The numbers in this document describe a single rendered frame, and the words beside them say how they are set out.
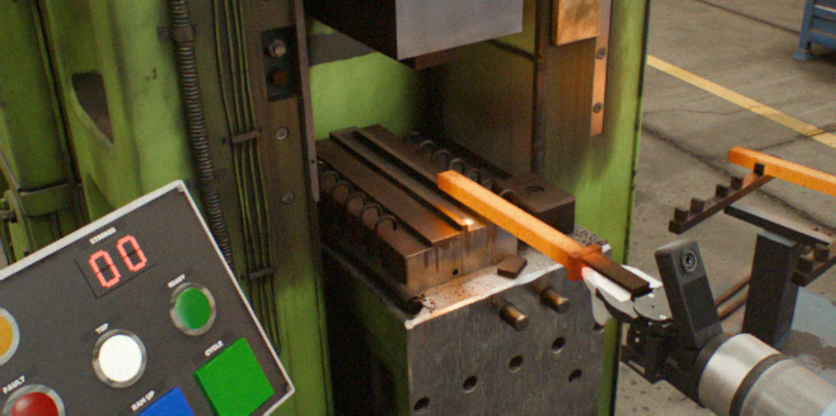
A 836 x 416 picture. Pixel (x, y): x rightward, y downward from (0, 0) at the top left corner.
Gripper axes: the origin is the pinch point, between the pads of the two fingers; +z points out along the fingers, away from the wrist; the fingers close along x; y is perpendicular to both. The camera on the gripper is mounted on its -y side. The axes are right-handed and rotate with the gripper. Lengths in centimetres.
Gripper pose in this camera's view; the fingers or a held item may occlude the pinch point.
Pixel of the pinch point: (596, 266)
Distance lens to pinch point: 112.5
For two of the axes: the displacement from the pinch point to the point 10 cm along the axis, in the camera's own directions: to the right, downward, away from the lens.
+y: 0.2, 8.9, 4.5
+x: 8.5, -2.5, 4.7
